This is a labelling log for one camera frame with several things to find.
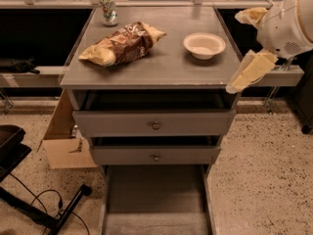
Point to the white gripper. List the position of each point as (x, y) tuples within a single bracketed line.
[(283, 29)]

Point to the brown chip bag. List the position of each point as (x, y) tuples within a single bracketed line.
[(126, 45)]

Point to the grey drawer cabinet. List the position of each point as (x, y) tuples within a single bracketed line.
[(168, 79)]

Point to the top grey drawer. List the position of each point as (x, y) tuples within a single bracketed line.
[(155, 123)]

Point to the middle grey drawer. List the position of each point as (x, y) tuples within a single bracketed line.
[(159, 155)]

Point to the bottom grey open drawer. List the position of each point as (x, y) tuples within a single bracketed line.
[(156, 200)]

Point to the white paper bowl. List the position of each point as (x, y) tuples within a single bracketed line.
[(204, 46)]

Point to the cardboard box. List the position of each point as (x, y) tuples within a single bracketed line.
[(64, 145)]

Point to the grey horizontal rail beam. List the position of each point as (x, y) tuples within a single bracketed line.
[(50, 77)]

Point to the black object on rail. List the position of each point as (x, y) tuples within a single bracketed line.
[(18, 66)]

